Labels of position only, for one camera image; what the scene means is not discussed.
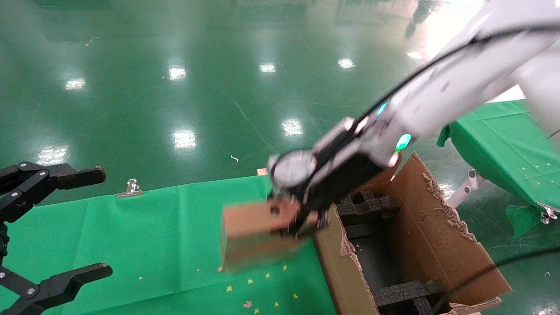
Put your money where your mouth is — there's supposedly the black foam insert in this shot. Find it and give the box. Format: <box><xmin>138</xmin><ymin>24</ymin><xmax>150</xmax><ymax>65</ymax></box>
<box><xmin>373</xmin><ymin>280</ymin><xmax>447</xmax><ymax>315</ymax></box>
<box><xmin>335</xmin><ymin>189</ymin><xmax>401</xmax><ymax>228</ymax></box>

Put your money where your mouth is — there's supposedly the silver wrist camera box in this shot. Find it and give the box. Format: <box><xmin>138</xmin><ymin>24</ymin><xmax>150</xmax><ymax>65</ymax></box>
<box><xmin>268</xmin><ymin>150</ymin><xmax>318</xmax><ymax>189</ymax></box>

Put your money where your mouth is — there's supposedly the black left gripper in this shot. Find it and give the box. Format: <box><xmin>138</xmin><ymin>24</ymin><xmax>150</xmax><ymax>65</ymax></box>
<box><xmin>0</xmin><ymin>162</ymin><xmax>113</xmax><ymax>315</ymax></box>

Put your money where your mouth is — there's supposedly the black hanging cable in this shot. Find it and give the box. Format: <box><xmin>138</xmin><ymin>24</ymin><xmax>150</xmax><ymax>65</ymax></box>
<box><xmin>431</xmin><ymin>247</ymin><xmax>560</xmax><ymax>315</ymax></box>

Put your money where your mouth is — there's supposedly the small brown cardboard box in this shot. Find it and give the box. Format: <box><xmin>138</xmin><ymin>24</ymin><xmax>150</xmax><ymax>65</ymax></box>
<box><xmin>219</xmin><ymin>199</ymin><xmax>320</xmax><ymax>273</ymax></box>

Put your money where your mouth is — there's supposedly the large open cardboard carton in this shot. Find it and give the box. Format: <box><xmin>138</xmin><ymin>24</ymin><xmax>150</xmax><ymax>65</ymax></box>
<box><xmin>313</xmin><ymin>151</ymin><xmax>512</xmax><ymax>315</ymax></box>

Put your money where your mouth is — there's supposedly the large green tablecloth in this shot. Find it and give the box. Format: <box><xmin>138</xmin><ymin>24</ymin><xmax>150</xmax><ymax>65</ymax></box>
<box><xmin>0</xmin><ymin>175</ymin><xmax>337</xmax><ymax>315</ymax></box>

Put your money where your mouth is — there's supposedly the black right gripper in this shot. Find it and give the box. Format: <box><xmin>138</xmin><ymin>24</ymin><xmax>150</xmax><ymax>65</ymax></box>
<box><xmin>268</xmin><ymin>151</ymin><xmax>388</xmax><ymax>239</ymax></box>

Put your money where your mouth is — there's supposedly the silver binder clip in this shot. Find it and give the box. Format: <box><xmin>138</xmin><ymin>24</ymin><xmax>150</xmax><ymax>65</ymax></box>
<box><xmin>536</xmin><ymin>202</ymin><xmax>560</xmax><ymax>224</ymax></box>
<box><xmin>117</xmin><ymin>178</ymin><xmax>144</xmax><ymax>198</ymax></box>

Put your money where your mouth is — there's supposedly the silver camera mounting bracket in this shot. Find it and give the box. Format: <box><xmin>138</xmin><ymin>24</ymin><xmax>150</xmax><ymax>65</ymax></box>
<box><xmin>313</xmin><ymin>116</ymin><xmax>394</xmax><ymax>184</ymax></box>

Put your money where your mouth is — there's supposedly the green cloth on side table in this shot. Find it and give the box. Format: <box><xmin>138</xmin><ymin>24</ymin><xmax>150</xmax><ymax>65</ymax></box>
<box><xmin>437</xmin><ymin>100</ymin><xmax>560</xmax><ymax>239</ymax></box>

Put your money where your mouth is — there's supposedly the black camera cable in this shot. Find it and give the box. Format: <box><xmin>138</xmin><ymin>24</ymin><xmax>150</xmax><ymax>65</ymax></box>
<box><xmin>350</xmin><ymin>22</ymin><xmax>560</xmax><ymax>132</ymax></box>

